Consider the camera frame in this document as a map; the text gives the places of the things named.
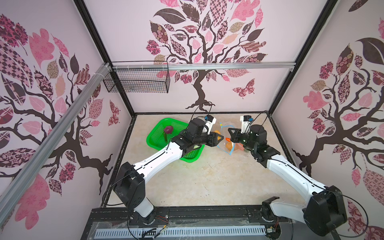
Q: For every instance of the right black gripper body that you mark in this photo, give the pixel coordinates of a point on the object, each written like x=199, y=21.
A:
x=251, y=147

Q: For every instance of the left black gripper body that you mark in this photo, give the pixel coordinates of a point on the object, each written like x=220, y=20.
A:
x=204, y=138

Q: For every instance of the clear zip top bag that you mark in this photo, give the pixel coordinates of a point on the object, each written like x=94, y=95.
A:
x=223, y=128

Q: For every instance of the green plastic basket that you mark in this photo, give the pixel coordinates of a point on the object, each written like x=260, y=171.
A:
x=155, y=139

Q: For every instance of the orange carrot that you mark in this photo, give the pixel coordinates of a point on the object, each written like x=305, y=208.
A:
x=239, y=147

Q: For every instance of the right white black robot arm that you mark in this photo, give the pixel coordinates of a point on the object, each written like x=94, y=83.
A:
x=324, y=208

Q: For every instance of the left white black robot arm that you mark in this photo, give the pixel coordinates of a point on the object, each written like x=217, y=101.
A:
x=131, y=184

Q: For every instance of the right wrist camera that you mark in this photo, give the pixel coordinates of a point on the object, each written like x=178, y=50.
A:
x=245, y=122

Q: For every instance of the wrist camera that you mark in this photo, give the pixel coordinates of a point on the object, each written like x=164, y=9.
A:
x=209, y=122
x=245, y=122

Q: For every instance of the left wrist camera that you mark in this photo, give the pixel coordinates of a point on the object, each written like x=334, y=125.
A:
x=209, y=122

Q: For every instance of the aluminium rail back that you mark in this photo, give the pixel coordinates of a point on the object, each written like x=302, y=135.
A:
x=220, y=66

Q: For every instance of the aluminium rail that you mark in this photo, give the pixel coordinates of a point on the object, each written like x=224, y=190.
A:
x=220, y=66
x=24, y=179

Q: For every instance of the black wire wall basket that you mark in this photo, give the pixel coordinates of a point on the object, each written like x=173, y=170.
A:
x=138, y=77

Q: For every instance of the white slotted cable duct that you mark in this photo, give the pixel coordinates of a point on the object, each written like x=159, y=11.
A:
x=180, y=232

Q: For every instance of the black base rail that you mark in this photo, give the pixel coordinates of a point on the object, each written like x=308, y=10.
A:
x=208, y=216

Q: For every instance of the aluminium rail left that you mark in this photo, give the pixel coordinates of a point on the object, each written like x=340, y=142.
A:
x=24, y=179

